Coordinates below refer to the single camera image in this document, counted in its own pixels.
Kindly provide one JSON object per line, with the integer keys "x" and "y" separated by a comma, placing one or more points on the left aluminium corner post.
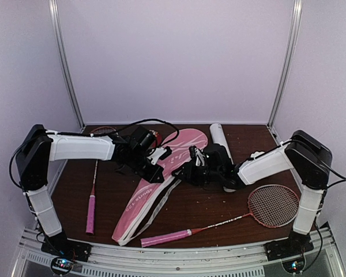
{"x": 56, "y": 23}

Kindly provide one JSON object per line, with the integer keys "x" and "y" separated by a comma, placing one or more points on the pink racket bag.
{"x": 148, "y": 198}

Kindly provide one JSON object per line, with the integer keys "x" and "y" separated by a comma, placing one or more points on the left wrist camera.
{"x": 159, "y": 153}

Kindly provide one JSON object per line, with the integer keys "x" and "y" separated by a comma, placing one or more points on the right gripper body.
{"x": 196, "y": 178}

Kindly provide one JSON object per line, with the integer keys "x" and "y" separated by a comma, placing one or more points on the pink-handled badminton racket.
{"x": 248, "y": 213}
{"x": 90, "y": 219}

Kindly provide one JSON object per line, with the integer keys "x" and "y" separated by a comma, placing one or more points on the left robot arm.
{"x": 139, "y": 151}

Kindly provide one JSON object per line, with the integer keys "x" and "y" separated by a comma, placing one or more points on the red floral dish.
{"x": 158, "y": 137}

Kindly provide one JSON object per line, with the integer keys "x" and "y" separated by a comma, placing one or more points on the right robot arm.
{"x": 302, "y": 153}

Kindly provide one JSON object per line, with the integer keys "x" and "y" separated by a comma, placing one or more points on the front aluminium rail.
{"x": 110, "y": 260}

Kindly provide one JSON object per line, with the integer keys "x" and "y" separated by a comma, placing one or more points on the white shuttlecock tube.
{"x": 220, "y": 138}

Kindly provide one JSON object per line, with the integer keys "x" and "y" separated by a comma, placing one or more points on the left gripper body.
{"x": 136, "y": 164}

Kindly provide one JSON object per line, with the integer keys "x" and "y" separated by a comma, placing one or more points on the right aluminium corner post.
{"x": 289, "y": 54}

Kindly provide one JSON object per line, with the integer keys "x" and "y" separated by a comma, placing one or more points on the aluminium corner post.
{"x": 289, "y": 54}
{"x": 56, "y": 23}

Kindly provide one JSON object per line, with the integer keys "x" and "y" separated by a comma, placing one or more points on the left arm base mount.
{"x": 66, "y": 252}

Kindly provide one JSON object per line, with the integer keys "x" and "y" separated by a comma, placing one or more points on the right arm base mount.
{"x": 290, "y": 251}

